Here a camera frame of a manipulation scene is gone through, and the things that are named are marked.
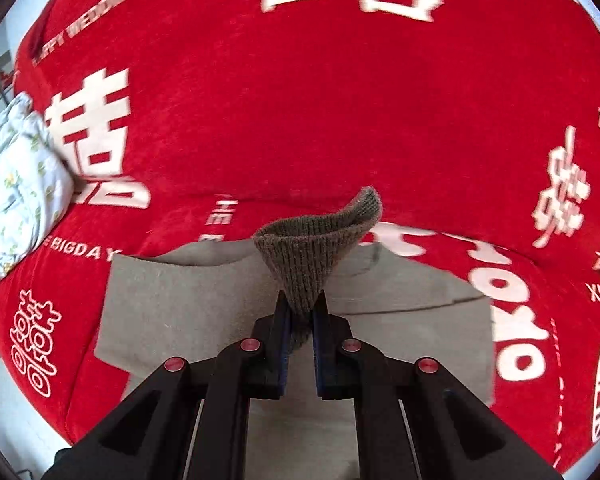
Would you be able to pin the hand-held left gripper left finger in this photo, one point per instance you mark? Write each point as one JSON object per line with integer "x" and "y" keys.
{"x": 281, "y": 355}

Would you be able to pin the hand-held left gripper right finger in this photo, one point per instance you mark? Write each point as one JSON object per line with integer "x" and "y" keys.
{"x": 321, "y": 360}

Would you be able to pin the grey knitted garment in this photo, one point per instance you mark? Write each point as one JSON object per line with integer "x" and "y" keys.
{"x": 180, "y": 300}

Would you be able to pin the light floral quilt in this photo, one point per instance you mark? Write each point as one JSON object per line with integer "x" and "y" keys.
{"x": 15, "y": 185}

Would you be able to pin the red printed blanket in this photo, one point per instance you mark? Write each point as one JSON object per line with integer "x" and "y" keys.
{"x": 290, "y": 110}

